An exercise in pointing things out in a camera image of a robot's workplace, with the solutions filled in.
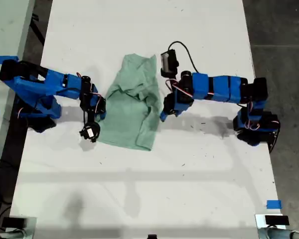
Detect pale green T-shirt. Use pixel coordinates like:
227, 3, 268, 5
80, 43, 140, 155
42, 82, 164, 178
97, 53, 162, 152

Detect small black box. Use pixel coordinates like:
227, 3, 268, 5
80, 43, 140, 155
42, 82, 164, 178
2, 217, 25, 228
265, 215, 290, 226

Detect black metal bar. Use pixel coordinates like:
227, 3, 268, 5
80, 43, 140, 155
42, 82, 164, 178
30, 13, 46, 47

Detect camera black cable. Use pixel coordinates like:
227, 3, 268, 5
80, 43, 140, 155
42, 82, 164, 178
168, 41, 199, 74

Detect blue tape square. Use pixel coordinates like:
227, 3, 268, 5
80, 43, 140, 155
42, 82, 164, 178
266, 200, 282, 210

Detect black base cable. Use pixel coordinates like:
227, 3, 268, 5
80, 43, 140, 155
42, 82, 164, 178
268, 129, 282, 154

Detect long blue tape strip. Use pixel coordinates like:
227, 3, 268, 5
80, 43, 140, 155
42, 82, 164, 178
0, 56, 19, 65

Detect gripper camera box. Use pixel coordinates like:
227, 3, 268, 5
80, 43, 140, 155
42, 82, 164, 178
79, 121, 101, 143
160, 49, 179, 77

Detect pale side table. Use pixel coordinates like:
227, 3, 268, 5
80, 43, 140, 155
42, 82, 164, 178
0, 0, 36, 192

